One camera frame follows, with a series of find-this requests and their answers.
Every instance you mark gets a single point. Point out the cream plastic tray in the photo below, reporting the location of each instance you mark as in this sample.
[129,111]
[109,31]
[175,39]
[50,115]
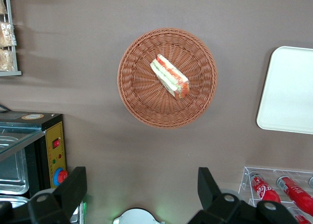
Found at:
[288,92]

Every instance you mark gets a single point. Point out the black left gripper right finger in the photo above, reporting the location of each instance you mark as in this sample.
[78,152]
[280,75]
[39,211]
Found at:
[220,207]

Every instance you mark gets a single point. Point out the packaged bread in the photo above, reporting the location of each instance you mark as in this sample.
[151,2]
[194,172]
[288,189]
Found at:
[5,60]
[6,34]

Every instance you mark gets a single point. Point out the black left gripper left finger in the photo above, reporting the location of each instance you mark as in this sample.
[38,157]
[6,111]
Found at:
[58,202]

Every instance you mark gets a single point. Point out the red cola can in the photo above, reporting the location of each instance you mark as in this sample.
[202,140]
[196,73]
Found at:
[297,215]
[296,192]
[264,189]

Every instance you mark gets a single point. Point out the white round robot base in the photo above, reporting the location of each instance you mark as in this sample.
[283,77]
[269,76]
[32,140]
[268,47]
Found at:
[138,216]

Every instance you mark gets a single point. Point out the black food warmer yellow panel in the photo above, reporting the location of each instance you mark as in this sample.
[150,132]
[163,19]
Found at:
[52,133]

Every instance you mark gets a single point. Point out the clear acrylic can holder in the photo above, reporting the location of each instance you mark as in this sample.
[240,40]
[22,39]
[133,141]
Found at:
[244,182]

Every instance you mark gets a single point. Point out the round brown wicker basket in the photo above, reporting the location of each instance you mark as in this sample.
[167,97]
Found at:
[137,87]

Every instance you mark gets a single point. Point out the silver-ended can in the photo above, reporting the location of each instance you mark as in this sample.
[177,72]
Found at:
[311,181]

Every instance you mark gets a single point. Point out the wrapped sandwich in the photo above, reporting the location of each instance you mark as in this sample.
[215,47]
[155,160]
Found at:
[170,76]

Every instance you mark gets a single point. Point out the steel pan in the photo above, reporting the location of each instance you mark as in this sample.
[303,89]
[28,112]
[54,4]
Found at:
[14,175]

